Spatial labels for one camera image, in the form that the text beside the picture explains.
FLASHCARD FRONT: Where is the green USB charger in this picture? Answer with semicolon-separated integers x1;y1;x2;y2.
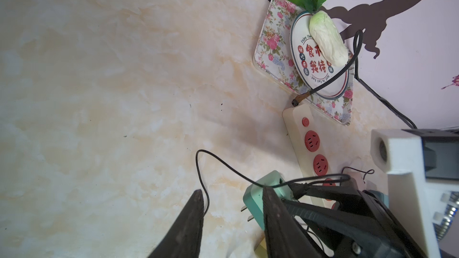
241;170;294;231

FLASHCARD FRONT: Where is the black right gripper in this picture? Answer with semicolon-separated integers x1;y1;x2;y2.
283;129;459;258

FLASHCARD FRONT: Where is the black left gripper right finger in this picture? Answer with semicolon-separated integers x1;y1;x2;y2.
262;188;321;258

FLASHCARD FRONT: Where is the thin black strip cable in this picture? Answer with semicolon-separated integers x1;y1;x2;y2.
291;29;419;130

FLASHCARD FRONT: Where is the white plate with red print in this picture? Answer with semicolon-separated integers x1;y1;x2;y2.
289;11;341;91

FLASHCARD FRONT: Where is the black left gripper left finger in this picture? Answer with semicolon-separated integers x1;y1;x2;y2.
149;189;204;258

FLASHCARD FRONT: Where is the pink USB charger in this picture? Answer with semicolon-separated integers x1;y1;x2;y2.
341;168;366;191

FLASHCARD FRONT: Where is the beige power strip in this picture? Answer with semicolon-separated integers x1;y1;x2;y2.
282;103;336;179

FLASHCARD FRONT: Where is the pale green vegetable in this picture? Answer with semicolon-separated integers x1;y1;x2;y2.
309;11;349;67

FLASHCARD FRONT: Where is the floral rectangular tray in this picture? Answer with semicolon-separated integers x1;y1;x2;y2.
253;0;354;125

